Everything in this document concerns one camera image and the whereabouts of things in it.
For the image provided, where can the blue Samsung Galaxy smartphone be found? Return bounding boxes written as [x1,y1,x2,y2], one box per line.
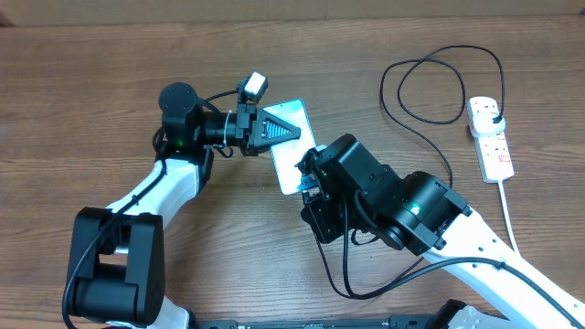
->
[264,99,318,195]

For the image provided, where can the black USB charging cable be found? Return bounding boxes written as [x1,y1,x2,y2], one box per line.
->
[301,44,506,301]

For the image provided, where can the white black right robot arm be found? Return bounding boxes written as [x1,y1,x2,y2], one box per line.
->
[297,134,584,328]

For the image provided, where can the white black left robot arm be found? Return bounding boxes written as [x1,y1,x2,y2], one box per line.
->
[61,80,302,328]

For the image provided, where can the white charger plug adapter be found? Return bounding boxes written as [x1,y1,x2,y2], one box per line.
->
[469,114,505,138]

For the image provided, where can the white power strip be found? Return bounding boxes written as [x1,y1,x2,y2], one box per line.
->
[466,96,515,183]

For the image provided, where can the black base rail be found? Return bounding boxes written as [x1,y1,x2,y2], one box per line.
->
[195,314,436,329]

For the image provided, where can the white power strip cord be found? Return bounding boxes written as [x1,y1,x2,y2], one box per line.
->
[496,180,522,255]

